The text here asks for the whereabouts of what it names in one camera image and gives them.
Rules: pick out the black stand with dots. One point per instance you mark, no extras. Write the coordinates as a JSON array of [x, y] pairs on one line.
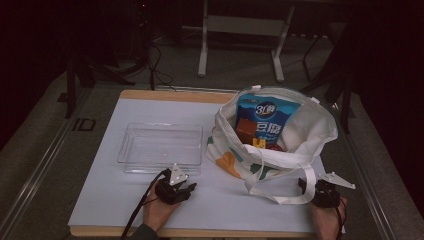
[[70, 86], [346, 100]]

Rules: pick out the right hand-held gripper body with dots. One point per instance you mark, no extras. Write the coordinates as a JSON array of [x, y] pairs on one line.
[[326, 196]]

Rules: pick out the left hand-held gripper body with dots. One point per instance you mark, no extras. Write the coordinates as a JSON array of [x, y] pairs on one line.
[[166, 191]]

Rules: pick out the white canvas tote bag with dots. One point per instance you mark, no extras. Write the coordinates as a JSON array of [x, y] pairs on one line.
[[310, 133]]

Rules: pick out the person's left hand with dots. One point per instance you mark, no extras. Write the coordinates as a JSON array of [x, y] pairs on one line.
[[156, 213]]

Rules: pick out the blue snack pouch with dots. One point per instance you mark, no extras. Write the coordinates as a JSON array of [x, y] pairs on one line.
[[270, 113]]

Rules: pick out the person's right hand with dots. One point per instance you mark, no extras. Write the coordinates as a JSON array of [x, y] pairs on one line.
[[328, 223]]

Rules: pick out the white metal stand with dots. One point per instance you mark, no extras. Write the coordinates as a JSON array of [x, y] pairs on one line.
[[245, 26]]

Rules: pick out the clear plastic tray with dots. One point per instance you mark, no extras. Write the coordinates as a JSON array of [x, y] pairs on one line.
[[160, 148]]

